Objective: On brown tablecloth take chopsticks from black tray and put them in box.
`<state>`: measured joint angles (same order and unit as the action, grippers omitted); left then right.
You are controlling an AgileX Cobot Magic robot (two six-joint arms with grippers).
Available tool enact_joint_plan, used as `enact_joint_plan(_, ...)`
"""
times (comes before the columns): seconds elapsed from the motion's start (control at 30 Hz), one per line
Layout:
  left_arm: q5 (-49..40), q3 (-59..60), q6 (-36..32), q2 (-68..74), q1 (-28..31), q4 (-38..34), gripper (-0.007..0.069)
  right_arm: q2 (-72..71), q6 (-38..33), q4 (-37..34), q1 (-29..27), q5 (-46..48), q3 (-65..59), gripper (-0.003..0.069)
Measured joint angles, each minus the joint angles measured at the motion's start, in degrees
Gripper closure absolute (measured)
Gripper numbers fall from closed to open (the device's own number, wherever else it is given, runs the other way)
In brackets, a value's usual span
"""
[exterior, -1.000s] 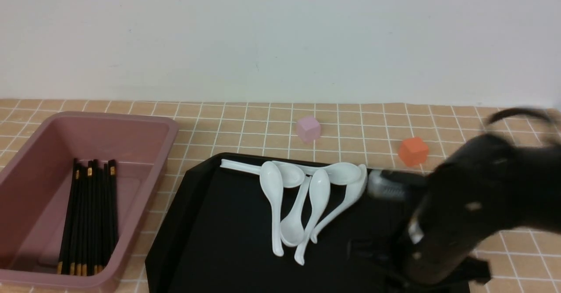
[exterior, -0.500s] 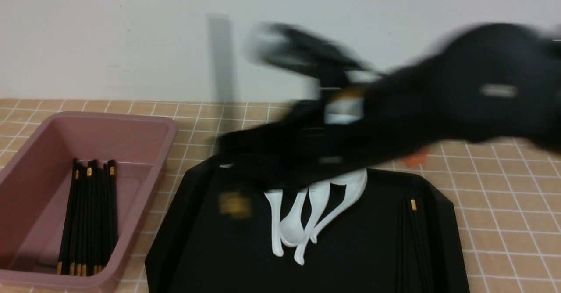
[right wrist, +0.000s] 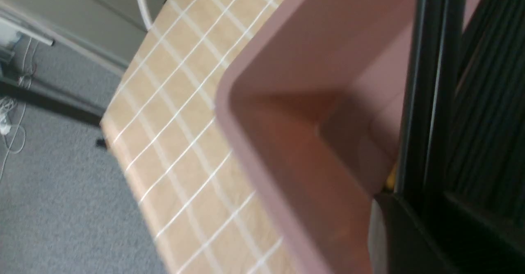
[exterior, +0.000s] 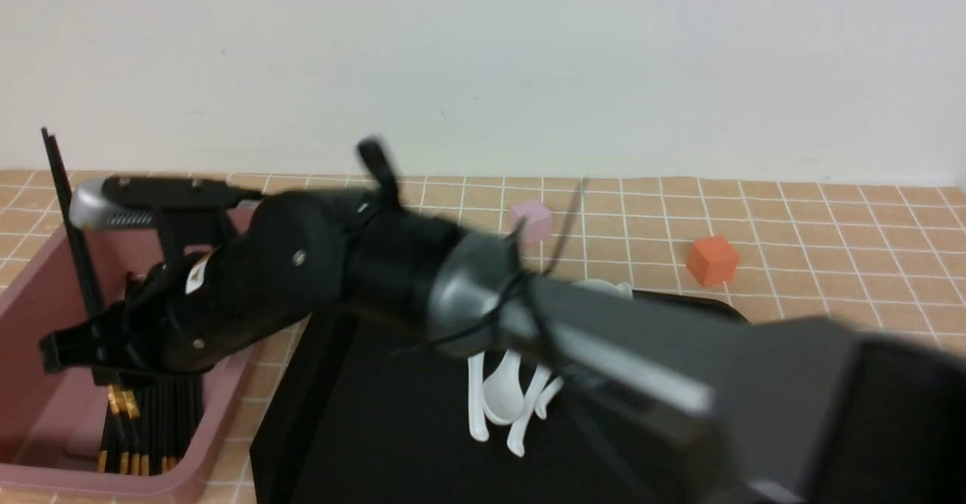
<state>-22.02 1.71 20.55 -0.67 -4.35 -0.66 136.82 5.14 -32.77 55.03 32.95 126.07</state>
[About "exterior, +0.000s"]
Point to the pink plastic bin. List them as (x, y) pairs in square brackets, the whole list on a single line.
[(51, 425)]

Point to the white ceramic spoon far left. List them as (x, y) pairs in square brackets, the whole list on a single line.
[(477, 423)]

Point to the black chopstick leftmost in bin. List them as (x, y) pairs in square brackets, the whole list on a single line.
[(110, 449)]

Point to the white ceramic spoon centre bowl-down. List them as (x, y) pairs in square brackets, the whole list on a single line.
[(502, 395)]

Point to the pink translucent cube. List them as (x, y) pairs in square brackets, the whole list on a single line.
[(532, 220)]

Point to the white ceramic spoon top right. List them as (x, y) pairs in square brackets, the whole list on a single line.
[(623, 290)]

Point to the orange cube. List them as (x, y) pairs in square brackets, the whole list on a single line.
[(712, 261)]

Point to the white ceramic spoon centre right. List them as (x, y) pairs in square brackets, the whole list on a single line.
[(515, 441)]

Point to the black plastic tray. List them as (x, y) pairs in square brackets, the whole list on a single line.
[(357, 420)]

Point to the black chopstick gold band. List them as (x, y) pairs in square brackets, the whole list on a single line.
[(87, 278)]

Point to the white ceramic spoon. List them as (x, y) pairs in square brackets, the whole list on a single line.
[(623, 290), (515, 441), (477, 423), (546, 396)]

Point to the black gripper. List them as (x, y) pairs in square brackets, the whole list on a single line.
[(291, 260)]

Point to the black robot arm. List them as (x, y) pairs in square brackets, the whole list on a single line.
[(803, 411)]

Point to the white ceramic spoon far right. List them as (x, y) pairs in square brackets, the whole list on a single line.
[(546, 396)]

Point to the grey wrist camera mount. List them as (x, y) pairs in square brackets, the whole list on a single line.
[(184, 212)]

